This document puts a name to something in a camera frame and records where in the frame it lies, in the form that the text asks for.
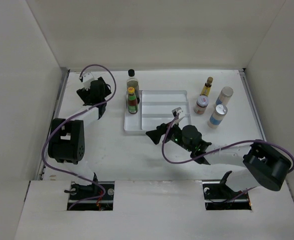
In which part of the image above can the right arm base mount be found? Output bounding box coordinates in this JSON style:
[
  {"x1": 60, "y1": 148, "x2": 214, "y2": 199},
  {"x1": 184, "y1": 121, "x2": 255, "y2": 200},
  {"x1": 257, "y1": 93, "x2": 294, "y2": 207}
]
[{"x1": 202, "y1": 171, "x2": 251, "y2": 211}]

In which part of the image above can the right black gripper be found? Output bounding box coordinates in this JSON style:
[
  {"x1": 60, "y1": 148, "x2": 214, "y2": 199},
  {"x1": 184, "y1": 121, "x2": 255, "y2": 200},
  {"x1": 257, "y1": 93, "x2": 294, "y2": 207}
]
[{"x1": 146, "y1": 118, "x2": 193, "y2": 152}]

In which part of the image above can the white divided plastic tray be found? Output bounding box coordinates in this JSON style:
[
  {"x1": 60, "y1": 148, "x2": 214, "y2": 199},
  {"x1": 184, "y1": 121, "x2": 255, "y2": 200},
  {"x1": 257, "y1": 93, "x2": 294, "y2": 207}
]
[{"x1": 124, "y1": 90, "x2": 191, "y2": 135}]

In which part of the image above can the small yellow oil bottle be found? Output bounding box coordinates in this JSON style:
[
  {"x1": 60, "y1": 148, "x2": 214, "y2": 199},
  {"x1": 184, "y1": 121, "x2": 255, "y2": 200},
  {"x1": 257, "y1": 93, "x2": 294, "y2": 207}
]
[{"x1": 200, "y1": 76, "x2": 213, "y2": 97}]

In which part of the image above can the black cap soy sauce bottle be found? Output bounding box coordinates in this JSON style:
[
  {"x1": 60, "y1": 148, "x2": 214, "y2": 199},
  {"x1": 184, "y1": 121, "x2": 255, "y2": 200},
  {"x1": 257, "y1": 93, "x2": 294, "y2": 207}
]
[{"x1": 127, "y1": 69, "x2": 140, "y2": 104}]

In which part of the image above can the yellow cap chili sauce bottle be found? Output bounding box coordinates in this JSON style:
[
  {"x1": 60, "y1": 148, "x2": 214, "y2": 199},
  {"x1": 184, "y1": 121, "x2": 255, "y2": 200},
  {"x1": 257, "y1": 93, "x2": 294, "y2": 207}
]
[{"x1": 127, "y1": 87, "x2": 138, "y2": 114}]

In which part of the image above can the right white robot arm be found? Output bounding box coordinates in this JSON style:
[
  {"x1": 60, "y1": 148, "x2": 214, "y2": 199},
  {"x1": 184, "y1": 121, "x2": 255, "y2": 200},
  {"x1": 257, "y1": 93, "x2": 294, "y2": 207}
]
[{"x1": 146, "y1": 123, "x2": 294, "y2": 198}]

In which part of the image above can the white lid brown sauce jar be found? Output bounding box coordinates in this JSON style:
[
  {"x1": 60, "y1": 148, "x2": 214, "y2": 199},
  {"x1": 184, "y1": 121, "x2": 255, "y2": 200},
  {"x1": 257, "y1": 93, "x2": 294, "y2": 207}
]
[{"x1": 194, "y1": 95, "x2": 209, "y2": 115}]

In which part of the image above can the left metal table rail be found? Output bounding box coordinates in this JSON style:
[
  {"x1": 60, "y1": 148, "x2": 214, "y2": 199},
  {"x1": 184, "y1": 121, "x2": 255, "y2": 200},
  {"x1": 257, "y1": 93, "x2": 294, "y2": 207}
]
[{"x1": 35, "y1": 67, "x2": 70, "y2": 181}]

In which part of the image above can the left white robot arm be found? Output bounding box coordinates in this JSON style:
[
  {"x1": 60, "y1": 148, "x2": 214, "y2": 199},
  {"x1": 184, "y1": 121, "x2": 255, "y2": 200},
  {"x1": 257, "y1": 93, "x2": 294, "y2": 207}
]
[{"x1": 48, "y1": 77, "x2": 111, "y2": 178}]

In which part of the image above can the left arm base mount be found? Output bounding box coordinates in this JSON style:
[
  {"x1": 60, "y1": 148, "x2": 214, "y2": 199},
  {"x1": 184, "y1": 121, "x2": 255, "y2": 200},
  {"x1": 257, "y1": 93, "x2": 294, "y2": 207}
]
[{"x1": 64, "y1": 181, "x2": 115, "y2": 211}]

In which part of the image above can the right metal table rail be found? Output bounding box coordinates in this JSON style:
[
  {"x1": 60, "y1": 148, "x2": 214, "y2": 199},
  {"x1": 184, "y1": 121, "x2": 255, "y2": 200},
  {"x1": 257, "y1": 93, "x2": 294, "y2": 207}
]
[{"x1": 239, "y1": 68, "x2": 266, "y2": 140}]

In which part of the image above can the metal table rail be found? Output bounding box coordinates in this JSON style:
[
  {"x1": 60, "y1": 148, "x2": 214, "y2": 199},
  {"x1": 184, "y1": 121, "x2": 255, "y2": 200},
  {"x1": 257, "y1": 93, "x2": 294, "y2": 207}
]
[
  {"x1": 239, "y1": 68, "x2": 266, "y2": 140},
  {"x1": 35, "y1": 67, "x2": 70, "y2": 181}
]

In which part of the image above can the white flip cap shaker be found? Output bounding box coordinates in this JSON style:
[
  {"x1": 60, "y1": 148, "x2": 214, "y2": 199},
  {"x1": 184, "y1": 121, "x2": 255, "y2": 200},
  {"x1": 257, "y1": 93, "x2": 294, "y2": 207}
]
[{"x1": 207, "y1": 104, "x2": 228, "y2": 129}]

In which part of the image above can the grey cap white shaker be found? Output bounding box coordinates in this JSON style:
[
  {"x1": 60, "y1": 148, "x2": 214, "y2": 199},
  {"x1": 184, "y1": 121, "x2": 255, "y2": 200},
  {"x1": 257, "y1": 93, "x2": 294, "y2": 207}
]
[{"x1": 214, "y1": 86, "x2": 233, "y2": 108}]

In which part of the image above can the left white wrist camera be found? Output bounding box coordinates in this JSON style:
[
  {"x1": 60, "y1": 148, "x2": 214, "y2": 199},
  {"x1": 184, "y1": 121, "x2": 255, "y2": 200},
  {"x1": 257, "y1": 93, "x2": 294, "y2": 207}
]
[{"x1": 79, "y1": 72, "x2": 95, "y2": 89}]

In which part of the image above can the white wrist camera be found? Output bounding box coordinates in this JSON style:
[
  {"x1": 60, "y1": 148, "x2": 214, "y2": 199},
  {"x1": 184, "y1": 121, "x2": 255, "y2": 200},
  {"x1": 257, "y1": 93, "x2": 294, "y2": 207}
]
[
  {"x1": 172, "y1": 107, "x2": 185, "y2": 125},
  {"x1": 79, "y1": 72, "x2": 95, "y2": 89}
]

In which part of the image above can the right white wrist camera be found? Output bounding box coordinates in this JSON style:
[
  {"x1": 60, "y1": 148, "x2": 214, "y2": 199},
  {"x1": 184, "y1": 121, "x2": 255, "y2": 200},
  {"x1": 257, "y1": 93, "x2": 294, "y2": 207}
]
[{"x1": 172, "y1": 107, "x2": 185, "y2": 125}]

